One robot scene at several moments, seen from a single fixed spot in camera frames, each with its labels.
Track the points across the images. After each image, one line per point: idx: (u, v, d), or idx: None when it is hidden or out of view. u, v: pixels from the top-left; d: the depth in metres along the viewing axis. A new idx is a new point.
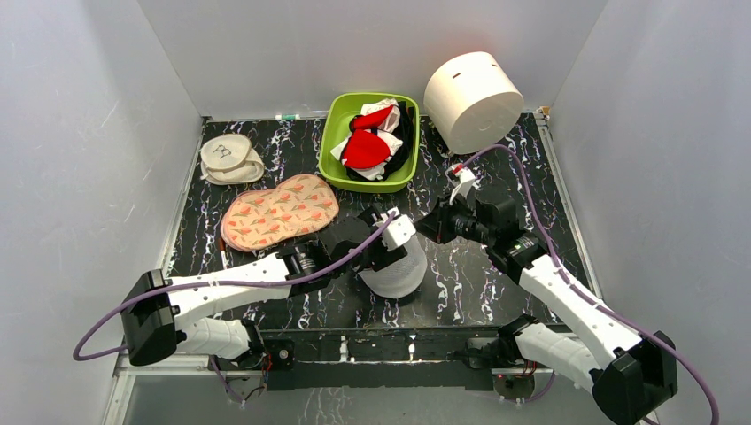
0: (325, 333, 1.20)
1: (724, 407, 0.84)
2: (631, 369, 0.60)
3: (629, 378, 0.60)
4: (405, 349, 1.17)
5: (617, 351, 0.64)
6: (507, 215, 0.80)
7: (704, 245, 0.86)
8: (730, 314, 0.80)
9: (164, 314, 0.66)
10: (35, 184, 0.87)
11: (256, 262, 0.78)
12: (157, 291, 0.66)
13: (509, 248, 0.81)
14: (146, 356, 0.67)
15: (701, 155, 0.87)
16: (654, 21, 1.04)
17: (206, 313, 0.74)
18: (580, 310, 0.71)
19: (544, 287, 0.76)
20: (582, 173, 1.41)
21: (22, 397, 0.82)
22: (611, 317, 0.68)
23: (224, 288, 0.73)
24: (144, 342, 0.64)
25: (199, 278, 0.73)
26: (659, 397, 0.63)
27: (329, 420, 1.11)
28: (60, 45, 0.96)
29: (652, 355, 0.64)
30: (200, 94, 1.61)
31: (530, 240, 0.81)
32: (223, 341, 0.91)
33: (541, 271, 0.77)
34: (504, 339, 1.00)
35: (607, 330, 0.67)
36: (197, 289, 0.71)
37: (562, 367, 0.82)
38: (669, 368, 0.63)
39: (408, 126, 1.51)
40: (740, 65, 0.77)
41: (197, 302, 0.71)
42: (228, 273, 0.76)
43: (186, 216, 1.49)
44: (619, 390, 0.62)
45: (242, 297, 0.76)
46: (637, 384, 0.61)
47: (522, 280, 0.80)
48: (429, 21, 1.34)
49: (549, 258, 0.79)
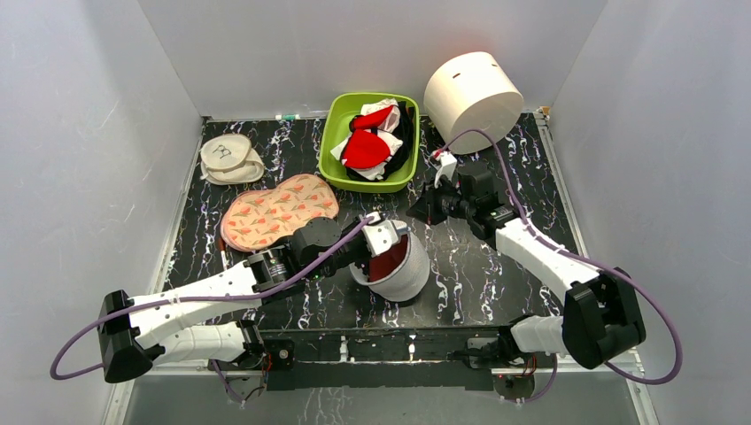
0: (325, 333, 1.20)
1: (724, 408, 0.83)
2: (587, 296, 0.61)
3: (584, 304, 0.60)
4: (405, 349, 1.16)
5: (575, 282, 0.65)
6: (484, 186, 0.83)
7: (704, 244, 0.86)
8: (731, 315, 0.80)
9: (124, 336, 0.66)
10: (35, 184, 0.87)
11: (221, 274, 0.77)
12: (115, 313, 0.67)
13: (486, 216, 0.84)
14: (119, 376, 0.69)
15: (701, 154, 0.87)
16: (654, 19, 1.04)
17: (174, 330, 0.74)
18: (543, 255, 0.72)
19: (513, 243, 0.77)
20: (582, 172, 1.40)
21: (22, 398, 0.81)
22: (570, 258, 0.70)
23: (187, 304, 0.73)
24: (110, 364, 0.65)
25: (162, 296, 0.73)
26: (623, 334, 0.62)
27: (329, 420, 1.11)
28: (60, 46, 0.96)
29: (613, 294, 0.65)
30: (201, 95, 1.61)
31: (507, 209, 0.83)
32: (212, 348, 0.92)
33: (511, 230, 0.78)
34: (504, 338, 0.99)
35: (567, 268, 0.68)
36: (159, 308, 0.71)
37: (553, 343, 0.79)
38: (631, 305, 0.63)
39: (408, 126, 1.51)
40: (741, 65, 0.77)
41: (160, 320, 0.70)
42: (191, 289, 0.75)
43: (186, 217, 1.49)
44: (580, 322, 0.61)
45: (209, 310, 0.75)
46: (595, 312, 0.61)
47: (498, 243, 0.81)
48: (429, 21, 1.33)
49: (521, 220, 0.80)
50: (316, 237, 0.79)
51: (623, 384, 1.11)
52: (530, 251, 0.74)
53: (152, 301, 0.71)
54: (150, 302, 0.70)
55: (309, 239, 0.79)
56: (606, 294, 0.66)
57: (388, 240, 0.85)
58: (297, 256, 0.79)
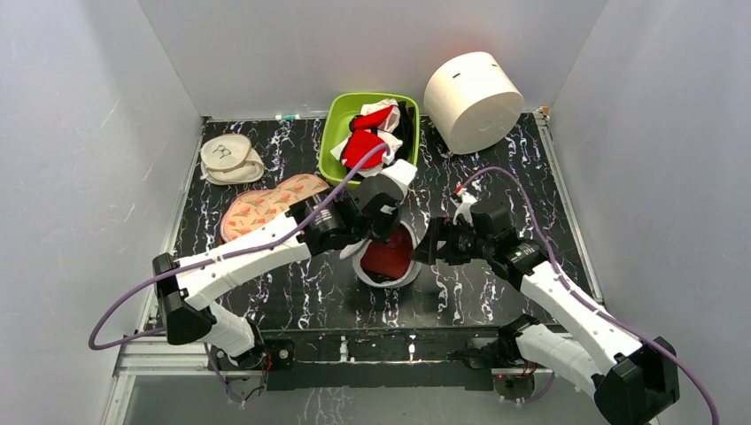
0: (325, 333, 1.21)
1: (723, 409, 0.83)
2: (631, 374, 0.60)
3: (629, 382, 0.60)
4: (405, 350, 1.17)
5: (617, 357, 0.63)
6: (502, 222, 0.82)
7: (703, 244, 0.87)
8: (731, 314, 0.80)
9: (173, 299, 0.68)
10: (35, 184, 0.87)
11: (263, 227, 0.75)
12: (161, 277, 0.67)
13: (509, 255, 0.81)
14: (180, 337, 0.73)
15: (701, 154, 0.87)
16: (654, 20, 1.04)
17: (224, 289, 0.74)
18: (579, 317, 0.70)
19: (545, 295, 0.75)
20: (582, 172, 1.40)
21: (22, 398, 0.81)
22: (611, 322, 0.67)
23: (230, 262, 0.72)
24: (167, 325, 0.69)
25: (205, 255, 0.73)
26: (659, 400, 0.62)
27: (329, 420, 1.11)
28: (59, 45, 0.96)
29: (653, 359, 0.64)
30: (201, 95, 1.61)
31: (530, 247, 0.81)
32: (238, 335, 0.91)
33: (542, 278, 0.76)
34: (504, 339, 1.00)
35: (607, 337, 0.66)
36: (205, 268, 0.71)
37: (566, 371, 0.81)
38: (670, 373, 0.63)
39: (408, 126, 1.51)
40: (741, 65, 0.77)
41: (207, 280, 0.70)
42: (234, 244, 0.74)
43: (186, 216, 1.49)
44: (620, 394, 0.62)
45: (254, 265, 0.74)
46: (638, 389, 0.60)
47: (523, 288, 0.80)
48: (429, 21, 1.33)
49: (550, 266, 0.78)
50: (385, 189, 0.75)
51: None
52: (566, 308, 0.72)
53: (197, 262, 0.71)
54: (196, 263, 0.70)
55: (375, 189, 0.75)
56: (644, 359, 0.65)
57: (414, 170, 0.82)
58: (355, 209, 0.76)
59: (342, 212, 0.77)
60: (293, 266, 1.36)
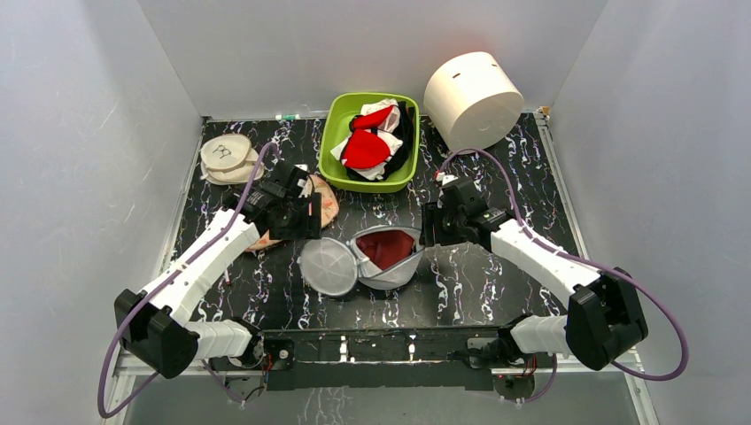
0: (325, 333, 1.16)
1: (723, 411, 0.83)
2: (591, 300, 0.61)
3: (588, 307, 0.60)
4: (405, 349, 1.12)
5: (576, 287, 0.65)
6: (469, 192, 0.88)
7: (704, 245, 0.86)
8: (731, 316, 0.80)
9: (159, 319, 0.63)
10: (35, 184, 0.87)
11: (209, 228, 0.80)
12: (139, 304, 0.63)
13: (479, 218, 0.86)
14: (174, 367, 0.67)
15: (701, 155, 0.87)
16: (654, 19, 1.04)
17: (197, 297, 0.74)
18: (541, 258, 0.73)
19: (510, 246, 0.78)
20: (583, 172, 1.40)
21: (23, 397, 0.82)
22: (570, 259, 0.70)
23: (196, 266, 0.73)
24: (161, 351, 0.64)
25: (167, 273, 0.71)
26: (624, 330, 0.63)
27: (329, 420, 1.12)
28: (59, 45, 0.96)
29: (614, 292, 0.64)
30: (201, 95, 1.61)
31: (498, 211, 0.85)
32: (228, 336, 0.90)
33: (507, 232, 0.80)
34: (504, 339, 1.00)
35: (568, 271, 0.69)
36: (174, 282, 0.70)
37: (553, 344, 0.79)
38: (631, 302, 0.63)
39: (408, 126, 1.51)
40: (741, 66, 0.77)
41: (184, 289, 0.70)
42: (187, 253, 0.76)
43: (186, 216, 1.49)
44: (583, 325, 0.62)
45: (216, 261, 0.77)
46: (599, 315, 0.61)
47: (491, 244, 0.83)
48: (429, 20, 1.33)
49: (514, 222, 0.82)
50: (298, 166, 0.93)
51: (623, 383, 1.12)
52: (530, 253, 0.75)
53: (163, 280, 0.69)
54: (164, 281, 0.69)
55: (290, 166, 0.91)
56: (606, 292, 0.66)
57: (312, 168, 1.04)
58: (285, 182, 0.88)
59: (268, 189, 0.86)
60: (293, 266, 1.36)
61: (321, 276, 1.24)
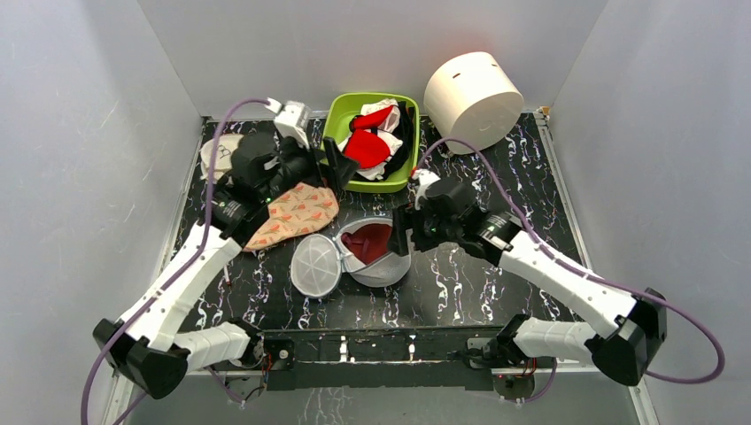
0: (325, 333, 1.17)
1: (723, 412, 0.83)
2: (634, 334, 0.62)
3: (635, 344, 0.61)
4: (405, 350, 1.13)
5: (618, 320, 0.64)
6: (462, 200, 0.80)
7: (704, 245, 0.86)
8: (731, 315, 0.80)
9: (135, 351, 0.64)
10: (35, 184, 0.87)
11: (185, 246, 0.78)
12: (112, 337, 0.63)
13: (482, 231, 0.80)
14: (164, 390, 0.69)
15: (701, 154, 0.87)
16: (654, 19, 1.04)
17: (181, 319, 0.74)
18: (569, 282, 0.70)
19: (530, 267, 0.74)
20: (582, 172, 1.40)
21: (23, 397, 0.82)
22: (602, 284, 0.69)
23: (172, 290, 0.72)
24: (144, 380, 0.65)
25: (143, 299, 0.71)
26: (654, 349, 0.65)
27: (329, 420, 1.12)
28: (59, 45, 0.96)
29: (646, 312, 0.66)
30: (201, 95, 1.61)
31: (499, 219, 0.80)
32: (224, 343, 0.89)
33: (522, 251, 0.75)
34: (504, 345, 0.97)
35: (600, 301, 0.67)
36: (150, 310, 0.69)
37: (566, 351, 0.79)
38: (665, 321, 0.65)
39: (408, 126, 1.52)
40: (741, 66, 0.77)
41: (160, 316, 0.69)
42: (164, 276, 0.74)
43: (186, 216, 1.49)
44: (623, 356, 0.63)
45: (195, 282, 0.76)
46: (642, 348, 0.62)
47: (502, 262, 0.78)
48: (429, 21, 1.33)
49: (526, 235, 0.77)
50: (258, 150, 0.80)
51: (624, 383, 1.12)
52: (553, 276, 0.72)
53: (139, 309, 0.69)
54: (138, 310, 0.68)
55: (249, 155, 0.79)
56: None
57: (298, 108, 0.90)
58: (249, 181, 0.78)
59: (238, 194, 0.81)
60: None
61: (309, 274, 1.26)
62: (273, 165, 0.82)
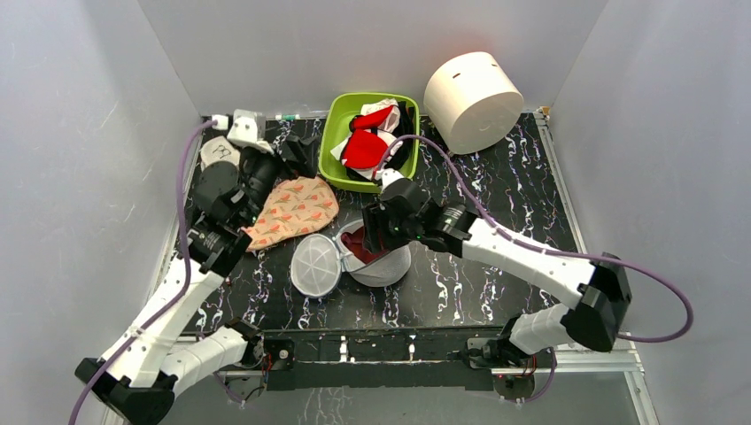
0: (325, 333, 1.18)
1: (723, 412, 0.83)
2: (599, 299, 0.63)
3: (600, 308, 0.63)
4: (405, 350, 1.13)
5: (581, 288, 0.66)
6: (417, 197, 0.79)
7: (703, 245, 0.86)
8: (730, 316, 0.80)
9: (116, 395, 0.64)
10: (35, 185, 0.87)
11: (166, 280, 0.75)
12: (92, 381, 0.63)
13: (440, 225, 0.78)
14: (151, 420, 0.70)
15: (701, 155, 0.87)
16: (654, 19, 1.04)
17: (165, 351, 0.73)
18: (530, 261, 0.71)
19: (490, 252, 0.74)
20: (582, 172, 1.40)
21: (23, 397, 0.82)
22: (561, 256, 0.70)
23: (153, 328, 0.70)
24: (128, 418, 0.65)
25: (125, 336, 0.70)
26: (621, 311, 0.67)
27: (329, 420, 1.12)
28: (59, 46, 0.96)
29: (606, 276, 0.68)
30: (201, 95, 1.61)
31: (456, 210, 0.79)
32: (219, 353, 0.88)
33: (479, 237, 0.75)
34: (505, 349, 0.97)
35: (563, 271, 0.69)
36: (131, 348, 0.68)
37: (554, 338, 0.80)
38: (625, 282, 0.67)
39: (408, 126, 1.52)
40: (740, 67, 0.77)
41: (141, 356, 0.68)
42: (144, 312, 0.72)
43: (186, 216, 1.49)
44: (594, 323, 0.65)
45: (176, 318, 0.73)
46: (607, 312, 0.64)
47: (464, 252, 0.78)
48: (429, 21, 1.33)
49: (482, 221, 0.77)
50: (219, 188, 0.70)
51: (623, 383, 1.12)
52: (514, 257, 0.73)
53: (120, 347, 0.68)
54: (119, 349, 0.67)
55: (210, 194, 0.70)
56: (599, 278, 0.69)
57: (247, 118, 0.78)
58: (222, 217, 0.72)
59: (214, 222, 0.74)
60: None
61: (308, 274, 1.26)
62: (241, 194, 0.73)
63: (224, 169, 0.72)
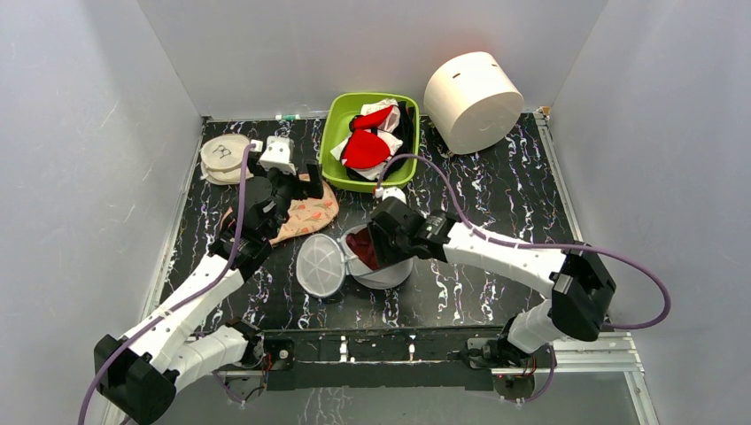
0: (325, 333, 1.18)
1: (723, 412, 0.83)
2: (568, 283, 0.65)
3: (570, 293, 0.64)
4: (405, 350, 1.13)
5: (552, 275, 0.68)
6: (400, 211, 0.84)
7: (703, 245, 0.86)
8: (731, 315, 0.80)
9: (135, 367, 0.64)
10: (35, 185, 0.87)
11: (194, 273, 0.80)
12: (119, 350, 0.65)
13: (423, 233, 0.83)
14: (151, 414, 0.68)
15: (701, 154, 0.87)
16: (654, 20, 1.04)
17: (179, 343, 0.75)
18: (505, 256, 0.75)
19: (468, 252, 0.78)
20: (582, 172, 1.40)
21: (23, 397, 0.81)
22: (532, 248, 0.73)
23: (179, 312, 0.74)
24: (139, 398, 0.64)
25: (150, 319, 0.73)
26: (599, 295, 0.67)
27: (329, 420, 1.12)
28: (59, 46, 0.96)
29: (580, 262, 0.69)
30: (201, 95, 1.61)
31: (437, 217, 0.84)
32: (220, 351, 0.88)
33: (459, 240, 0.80)
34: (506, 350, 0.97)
35: (536, 263, 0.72)
36: (155, 328, 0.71)
37: (550, 334, 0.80)
38: (599, 266, 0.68)
39: (408, 126, 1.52)
40: (740, 66, 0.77)
41: (164, 336, 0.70)
42: (172, 299, 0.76)
43: (186, 217, 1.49)
44: (569, 309, 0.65)
45: (199, 308, 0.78)
46: (581, 296, 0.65)
47: (448, 256, 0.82)
48: (429, 20, 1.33)
49: (461, 225, 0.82)
50: (254, 197, 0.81)
51: (623, 383, 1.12)
52: (491, 254, 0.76)
53: (145, 326, 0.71)
54: (144, 327, 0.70)
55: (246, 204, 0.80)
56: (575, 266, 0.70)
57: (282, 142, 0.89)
58: (252, 225, 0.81)
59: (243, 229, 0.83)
60: (293, 266, 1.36)
61: (312, 274, 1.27)
62: (271, 205, 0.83)
63: (259, 185, 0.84)
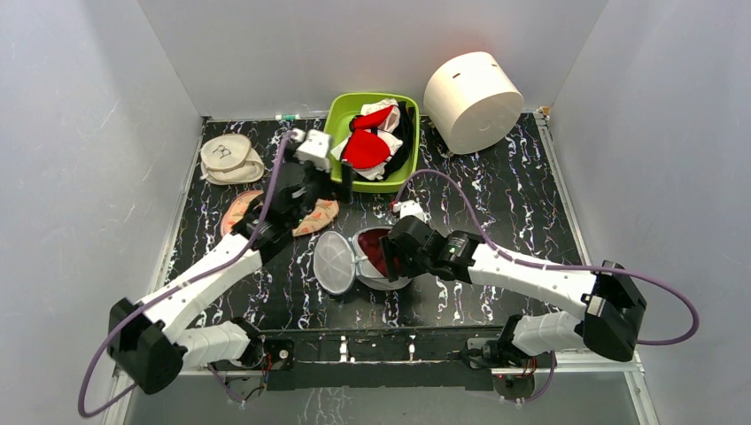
0: (325, 333, 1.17)
1: (723, 412, 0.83)
2: (602, 306, 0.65)
3: (605, 317, 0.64)
4: (405, 350, 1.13)
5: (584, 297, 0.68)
6: (421, 232, 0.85)
7: (703, 245, 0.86)
8: (730, 315, 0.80)
9: (147, 335, 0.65)
10: (35, 185, 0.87)
11: (215, 249, 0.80)
12: (133, 314, 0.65)
13: (446, 254, 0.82)
14: (156, 382, 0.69)
15: (701, 154, 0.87)
16: (654, 20, 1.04)
17: (193, 315, 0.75)
18: (532, 278, 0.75)
19: (493, 274, 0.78)
20: (582, 172, 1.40)
21: (22, 397, 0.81)
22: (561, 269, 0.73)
23: (197, 285, 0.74)
24: (147, 366, 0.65)
25: (167, 286, 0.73)
26: (631, 315, 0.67)
27: (329, 420, 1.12)
28: (59, 46, 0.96)
29: (611, 282, 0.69)
30: (201, 95, 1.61)
31: (460, 238, 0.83)
32: (224, 343, 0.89)
33: (483, 261, 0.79)
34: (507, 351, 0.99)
35: (566, 284, 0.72)
36: (172, 297, 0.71)
37: (563, 342, 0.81)
38: (630, 287, 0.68)
39: (408, 126, 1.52)
40: (740, 66, 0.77)
41: (179, 305, 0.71)
42: (191, 272, 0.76)
43: (186, 216, 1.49)
44: (604, 332, 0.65)
45: (216, 284, 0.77)
46: (615, 319, 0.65)
47: (471, 277, 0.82)
48: (429, 20, 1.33)
49: (485, 245, 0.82)
50: (287, 181, 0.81)
51: (623, 383, 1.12)
52: (518, 276, 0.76)
53: (162, 294, 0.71)
54: (160, 295, 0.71)
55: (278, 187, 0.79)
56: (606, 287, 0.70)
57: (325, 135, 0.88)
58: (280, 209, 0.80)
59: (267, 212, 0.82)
60: (293, 266, 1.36)
61: (325, 269, 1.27)
62: (301, 192, 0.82)
63: (294, 169, 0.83)
